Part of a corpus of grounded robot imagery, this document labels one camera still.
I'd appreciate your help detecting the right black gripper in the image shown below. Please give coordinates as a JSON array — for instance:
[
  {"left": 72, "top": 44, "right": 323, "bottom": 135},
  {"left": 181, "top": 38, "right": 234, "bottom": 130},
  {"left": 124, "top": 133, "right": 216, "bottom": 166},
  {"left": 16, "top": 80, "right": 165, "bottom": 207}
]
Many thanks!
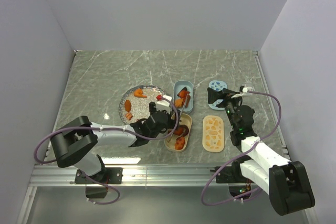
[{"left": 207, "top": 88, "right": 243, "bottom": 130}]

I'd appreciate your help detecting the orange drumstick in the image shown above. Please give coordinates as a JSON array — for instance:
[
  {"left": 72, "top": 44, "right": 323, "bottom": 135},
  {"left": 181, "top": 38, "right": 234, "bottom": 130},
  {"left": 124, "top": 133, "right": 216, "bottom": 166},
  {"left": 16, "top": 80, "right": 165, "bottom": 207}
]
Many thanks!
[{"left": 174, "top": 127, "right": 184, "bottom": 136}]

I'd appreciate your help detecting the orange fried cutlet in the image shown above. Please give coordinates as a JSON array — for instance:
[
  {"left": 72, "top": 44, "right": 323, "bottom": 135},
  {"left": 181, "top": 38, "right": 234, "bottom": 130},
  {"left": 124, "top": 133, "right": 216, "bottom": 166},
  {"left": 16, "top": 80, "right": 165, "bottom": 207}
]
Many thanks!
[{"left": 174, "top": 98, "right": 184, "bottom": 108}]

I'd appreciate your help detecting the beige lunch box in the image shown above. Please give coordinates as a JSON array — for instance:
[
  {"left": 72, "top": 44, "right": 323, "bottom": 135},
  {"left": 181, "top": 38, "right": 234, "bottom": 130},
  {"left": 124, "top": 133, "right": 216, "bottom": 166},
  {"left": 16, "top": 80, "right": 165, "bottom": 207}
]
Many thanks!
[{"left": 164, "top": 113, "right": 192, "bottom": 153}]

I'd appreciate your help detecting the spotted orange food piece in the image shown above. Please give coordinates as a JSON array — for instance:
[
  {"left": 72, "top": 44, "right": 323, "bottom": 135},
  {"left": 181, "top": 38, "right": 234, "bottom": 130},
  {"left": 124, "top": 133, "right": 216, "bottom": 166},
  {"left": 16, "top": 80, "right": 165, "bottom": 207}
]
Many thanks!
[{"left": 174, "top": 136, "right": 185, "bottom": 151}]

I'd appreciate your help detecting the red-brown meat slab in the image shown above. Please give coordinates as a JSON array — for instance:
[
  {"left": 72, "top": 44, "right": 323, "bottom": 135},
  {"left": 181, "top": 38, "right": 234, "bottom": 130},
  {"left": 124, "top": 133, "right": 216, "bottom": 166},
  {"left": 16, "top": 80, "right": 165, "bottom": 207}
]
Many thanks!
[{"left": 185, "top": 95, "right": 191, "bottom": 107}]

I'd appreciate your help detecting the orange crab claw piece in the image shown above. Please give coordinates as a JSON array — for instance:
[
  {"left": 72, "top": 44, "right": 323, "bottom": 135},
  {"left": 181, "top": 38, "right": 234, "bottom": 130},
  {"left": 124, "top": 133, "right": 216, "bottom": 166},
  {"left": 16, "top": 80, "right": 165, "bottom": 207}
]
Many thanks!
[{"left": 177, "top": 89, "right": 190, "bottom": 99}]

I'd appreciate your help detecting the blue lunch box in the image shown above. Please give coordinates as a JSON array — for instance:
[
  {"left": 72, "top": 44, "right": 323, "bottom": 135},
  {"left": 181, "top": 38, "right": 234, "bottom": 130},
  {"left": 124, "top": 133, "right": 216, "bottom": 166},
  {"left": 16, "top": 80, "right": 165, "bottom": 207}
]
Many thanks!
[{"left": 173, "top": 80, "right": 194, "bottom": 114}]

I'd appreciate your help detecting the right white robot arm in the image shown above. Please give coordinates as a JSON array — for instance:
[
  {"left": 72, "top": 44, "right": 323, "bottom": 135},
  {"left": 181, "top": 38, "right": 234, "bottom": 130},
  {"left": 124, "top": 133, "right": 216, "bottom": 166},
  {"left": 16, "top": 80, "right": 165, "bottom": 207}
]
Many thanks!
[{"left": 207, "top": 86, "right": 316, "bottom": 216}]

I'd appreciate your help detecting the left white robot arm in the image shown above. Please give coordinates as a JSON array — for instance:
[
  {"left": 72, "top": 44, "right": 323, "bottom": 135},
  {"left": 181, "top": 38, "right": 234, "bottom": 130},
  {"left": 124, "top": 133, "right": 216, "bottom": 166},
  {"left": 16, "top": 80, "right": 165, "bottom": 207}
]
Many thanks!
[{"left": 50, "top": 102, "right": 180, "bottom": 183}]

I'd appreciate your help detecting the blue patterned lid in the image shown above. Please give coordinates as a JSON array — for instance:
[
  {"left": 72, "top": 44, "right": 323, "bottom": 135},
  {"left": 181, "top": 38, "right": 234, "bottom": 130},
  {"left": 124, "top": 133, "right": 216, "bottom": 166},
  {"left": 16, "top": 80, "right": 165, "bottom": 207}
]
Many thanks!
[{"left": 208, "top": 80, "right": 228, "bottom": 111}]

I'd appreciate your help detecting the beige patterned lid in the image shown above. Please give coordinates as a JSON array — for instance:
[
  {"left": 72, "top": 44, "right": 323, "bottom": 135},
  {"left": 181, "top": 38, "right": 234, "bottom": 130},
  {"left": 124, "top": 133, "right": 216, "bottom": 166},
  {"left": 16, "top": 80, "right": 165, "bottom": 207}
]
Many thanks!
[{"left": 202, "top": 115, "right": 225, "bottom": 153}]

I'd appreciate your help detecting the speckled round plate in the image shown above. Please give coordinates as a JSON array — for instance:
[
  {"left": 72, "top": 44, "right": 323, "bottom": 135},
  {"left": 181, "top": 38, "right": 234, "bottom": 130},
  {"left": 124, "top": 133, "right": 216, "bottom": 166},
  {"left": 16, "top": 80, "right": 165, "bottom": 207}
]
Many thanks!
[{"left": 119, "top": 85, "right": 167, "bottom": 124}]

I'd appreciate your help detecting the orange oval nugget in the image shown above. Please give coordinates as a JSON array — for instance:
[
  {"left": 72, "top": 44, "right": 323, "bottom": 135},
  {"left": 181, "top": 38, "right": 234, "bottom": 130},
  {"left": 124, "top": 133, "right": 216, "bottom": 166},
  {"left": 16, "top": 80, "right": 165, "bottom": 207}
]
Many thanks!
[{"left": 124, "top": 100, "right": 132, "bottom": 112}]

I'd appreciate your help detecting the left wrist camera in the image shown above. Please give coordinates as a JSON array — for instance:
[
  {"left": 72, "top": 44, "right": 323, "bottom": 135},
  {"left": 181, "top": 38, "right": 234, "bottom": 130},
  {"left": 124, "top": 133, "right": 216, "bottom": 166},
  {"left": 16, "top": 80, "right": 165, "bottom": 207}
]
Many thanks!
[{"left": 156, "top": 95, "right": 172, "bottom": 113}]

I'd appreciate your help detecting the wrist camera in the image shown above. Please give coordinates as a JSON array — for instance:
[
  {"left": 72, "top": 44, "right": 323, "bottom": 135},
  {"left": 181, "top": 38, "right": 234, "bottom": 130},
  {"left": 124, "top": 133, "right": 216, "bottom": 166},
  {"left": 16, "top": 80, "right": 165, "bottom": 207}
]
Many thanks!
[
  {"left": 239, "top": 84, "right": 255, "bottom": 94},
  {"left": 156, "top": 95, "right": 172, "bottom": 113}
]

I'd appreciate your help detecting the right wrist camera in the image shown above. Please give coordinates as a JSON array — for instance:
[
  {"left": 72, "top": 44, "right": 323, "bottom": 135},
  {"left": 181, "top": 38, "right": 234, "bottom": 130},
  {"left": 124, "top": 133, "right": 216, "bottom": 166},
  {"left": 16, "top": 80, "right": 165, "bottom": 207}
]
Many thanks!
[{"left": 239, "top": 84, "right": 255, "bottom": 94}]

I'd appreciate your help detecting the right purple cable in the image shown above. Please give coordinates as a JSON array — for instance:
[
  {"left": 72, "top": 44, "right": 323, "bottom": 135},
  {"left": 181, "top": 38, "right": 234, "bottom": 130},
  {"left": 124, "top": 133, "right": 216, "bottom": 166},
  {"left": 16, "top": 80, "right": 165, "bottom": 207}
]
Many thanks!
[{"left": 200, "top": 90, "right": 282, "bottom": 206}]

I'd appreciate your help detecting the purple cable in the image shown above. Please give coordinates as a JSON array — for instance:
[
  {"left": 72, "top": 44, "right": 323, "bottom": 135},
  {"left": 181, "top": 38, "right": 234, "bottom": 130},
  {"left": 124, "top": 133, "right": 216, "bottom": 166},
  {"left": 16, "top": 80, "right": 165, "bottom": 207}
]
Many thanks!
[
  {"left": 34, "top": 97, "right": 181, "bottom": 205},
  {"left": 200, "top": 90, "right": 282, "bottom": 206}
]

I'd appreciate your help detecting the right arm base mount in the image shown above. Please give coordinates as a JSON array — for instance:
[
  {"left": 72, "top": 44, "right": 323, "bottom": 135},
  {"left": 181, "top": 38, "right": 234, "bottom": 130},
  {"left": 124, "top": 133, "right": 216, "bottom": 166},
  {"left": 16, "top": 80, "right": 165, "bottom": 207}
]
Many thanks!
[{"left": 215, "top": 155, "right": 251, "bottom": 197}]

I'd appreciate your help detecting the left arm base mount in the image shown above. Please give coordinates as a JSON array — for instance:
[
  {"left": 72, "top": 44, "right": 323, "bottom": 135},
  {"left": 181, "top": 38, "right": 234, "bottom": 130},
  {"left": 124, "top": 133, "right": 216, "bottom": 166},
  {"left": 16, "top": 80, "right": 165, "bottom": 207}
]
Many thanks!
[{"left": 74, "top": 167, "right": 123, "bottom": 200}]

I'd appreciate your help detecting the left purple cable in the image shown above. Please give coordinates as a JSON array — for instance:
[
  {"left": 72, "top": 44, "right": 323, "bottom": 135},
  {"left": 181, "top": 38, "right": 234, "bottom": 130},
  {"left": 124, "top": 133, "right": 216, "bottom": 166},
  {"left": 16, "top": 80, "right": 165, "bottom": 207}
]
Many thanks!
[{"left": 34, "top": 97, "right": 181, "bottom": 205}]

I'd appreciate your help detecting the aluminium frame rail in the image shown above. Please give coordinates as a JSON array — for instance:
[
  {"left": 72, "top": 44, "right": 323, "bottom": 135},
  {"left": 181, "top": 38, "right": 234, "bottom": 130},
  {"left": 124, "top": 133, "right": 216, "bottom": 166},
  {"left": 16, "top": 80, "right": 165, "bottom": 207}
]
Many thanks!
[{"left": 28, "top": 163, "right": 307, "bottom": 188}]

